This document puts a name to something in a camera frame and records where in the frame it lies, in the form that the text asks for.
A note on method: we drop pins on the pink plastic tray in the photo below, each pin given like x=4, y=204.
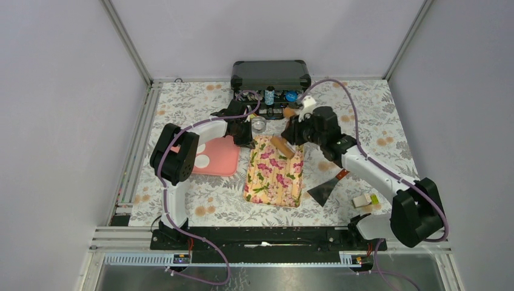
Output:
x=224, y=157

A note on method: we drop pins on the blue white chip stack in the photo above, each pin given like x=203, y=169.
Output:
x=269, y=96

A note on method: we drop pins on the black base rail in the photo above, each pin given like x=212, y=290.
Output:
x=268, y=245

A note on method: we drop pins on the wooden double-ended rolling pin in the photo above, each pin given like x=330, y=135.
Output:
x=281, y=144

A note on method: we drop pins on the white dough wrapper upper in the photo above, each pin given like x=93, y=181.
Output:
x=200, y=149

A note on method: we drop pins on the white green eraser block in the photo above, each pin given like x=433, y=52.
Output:
x=365, y=200

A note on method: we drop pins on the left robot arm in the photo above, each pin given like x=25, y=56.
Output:
x=174, y=155

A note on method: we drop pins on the white dough wrapper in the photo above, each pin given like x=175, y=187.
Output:
x=202, y=161
x=200, y=149

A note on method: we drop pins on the blue small blind button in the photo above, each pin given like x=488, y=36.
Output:
x=291, y=96

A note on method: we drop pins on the floral yellow tray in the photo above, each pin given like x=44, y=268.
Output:
x=272, y=178

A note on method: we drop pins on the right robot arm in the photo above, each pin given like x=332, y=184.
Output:
x=416, y=213

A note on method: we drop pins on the black poker chip case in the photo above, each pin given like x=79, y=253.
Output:
x=285, y=75

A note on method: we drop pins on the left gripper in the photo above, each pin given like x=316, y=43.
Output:
x=248, y=140

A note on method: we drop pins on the white dough wrapper lower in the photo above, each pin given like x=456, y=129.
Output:
x=202, y=161

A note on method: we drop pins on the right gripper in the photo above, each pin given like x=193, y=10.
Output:
x=292, y=133

